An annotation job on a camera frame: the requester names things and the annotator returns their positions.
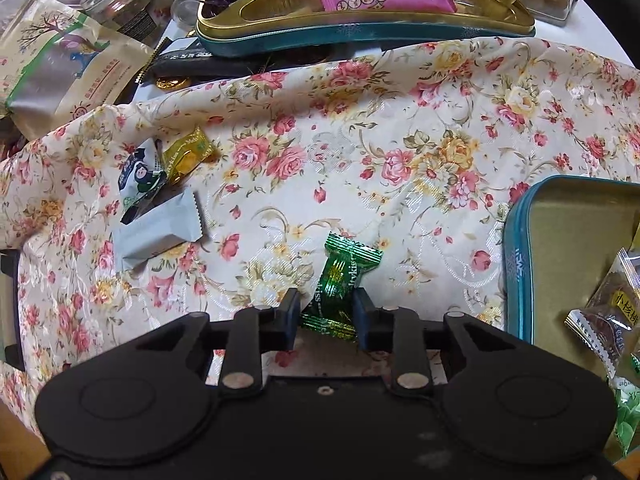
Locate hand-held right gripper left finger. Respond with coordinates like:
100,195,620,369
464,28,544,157
135,287,301,395

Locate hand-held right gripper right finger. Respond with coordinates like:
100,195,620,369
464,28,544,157
352,290,531,395

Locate green foil candy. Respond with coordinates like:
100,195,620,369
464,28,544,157
300,231,384,344

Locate grey snack packet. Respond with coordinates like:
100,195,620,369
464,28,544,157
117,191,204,272

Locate yellow foil candy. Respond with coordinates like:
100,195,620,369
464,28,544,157
162,127,217,187

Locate clear brown snack packet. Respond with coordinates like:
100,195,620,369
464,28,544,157
565,247,640,382

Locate floral tablecloth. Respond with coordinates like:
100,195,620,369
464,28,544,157
0,35,640,436

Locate white green cartoon candy packet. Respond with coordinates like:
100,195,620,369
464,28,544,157
117,138,169,226

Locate gold foil coin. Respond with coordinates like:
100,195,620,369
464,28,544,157
155,76,192,93

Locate black remote control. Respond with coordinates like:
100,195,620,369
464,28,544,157
149,42,273,82

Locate black clip holder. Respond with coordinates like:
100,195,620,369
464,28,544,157
0,249,27,370

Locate green leaf packet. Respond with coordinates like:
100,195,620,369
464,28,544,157
612,375,640,457

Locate teal tin with gold insert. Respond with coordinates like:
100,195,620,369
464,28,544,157
195,0,537,59

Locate clear drinking glass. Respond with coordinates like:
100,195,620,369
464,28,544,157
171,0,207,27

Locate beige standing pouch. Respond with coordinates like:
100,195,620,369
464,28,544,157
0,0,156,142

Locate small open glass jar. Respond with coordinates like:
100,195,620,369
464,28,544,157
79,0,152,42

